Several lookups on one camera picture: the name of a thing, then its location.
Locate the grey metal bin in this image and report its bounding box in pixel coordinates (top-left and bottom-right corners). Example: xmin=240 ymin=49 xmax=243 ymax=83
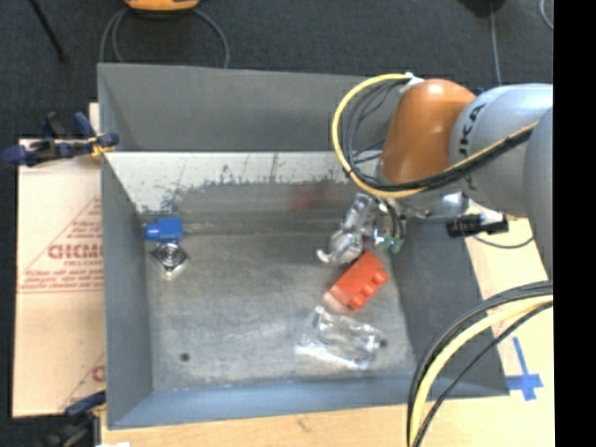
xmin=96 ymin=62 xmax=511 ymax=430

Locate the brown cardboard board red print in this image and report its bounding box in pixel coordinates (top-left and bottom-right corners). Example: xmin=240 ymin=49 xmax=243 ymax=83
xmin=10 ymin=137 xmax=108 ymax=419

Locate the black cylinder on white bracket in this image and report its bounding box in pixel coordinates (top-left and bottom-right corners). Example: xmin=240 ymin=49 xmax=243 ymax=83
xmin=445 ymin=210 xmax=509 ymax=239

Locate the blue block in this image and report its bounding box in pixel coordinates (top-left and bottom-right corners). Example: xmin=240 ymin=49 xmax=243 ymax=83
xmin=142 ymin=216 xmax=184 ymax=242

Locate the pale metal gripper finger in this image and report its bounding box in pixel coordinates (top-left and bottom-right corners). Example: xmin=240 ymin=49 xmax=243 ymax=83
xmin=332 ymin=241 xmax=364 ymax=267
xmin=316 ymin=230 xmax=349 ymax=264

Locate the red-orange toy brick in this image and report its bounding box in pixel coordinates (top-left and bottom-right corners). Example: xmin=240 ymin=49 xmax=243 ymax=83
xmin=324 ymin=250 xmax=389 ymax=317

